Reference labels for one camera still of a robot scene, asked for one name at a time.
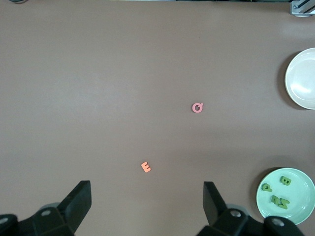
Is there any green plate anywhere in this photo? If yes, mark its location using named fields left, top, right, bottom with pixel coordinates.
left=255, top=168, right=315, bottom=226

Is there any pink foam letter Q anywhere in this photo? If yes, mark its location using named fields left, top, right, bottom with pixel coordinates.
left=191, top=102, right=205, bottom=114

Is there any green foam letter N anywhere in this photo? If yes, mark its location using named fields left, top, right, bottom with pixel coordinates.
left=277, top=198, right=290, bottom=210

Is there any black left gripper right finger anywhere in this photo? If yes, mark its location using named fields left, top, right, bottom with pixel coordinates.
left=198, top=181, right=265, bottom=236

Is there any brown table cover mat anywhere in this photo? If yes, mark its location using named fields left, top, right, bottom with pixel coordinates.
left=0, top=0, right=315, bottom=236

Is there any beige plate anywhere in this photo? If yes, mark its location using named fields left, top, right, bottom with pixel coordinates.
left=284, top=48, right=315, bottom=110

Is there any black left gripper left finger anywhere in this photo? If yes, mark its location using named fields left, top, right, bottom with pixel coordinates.
left=16, top=180, right=92, bottom=236

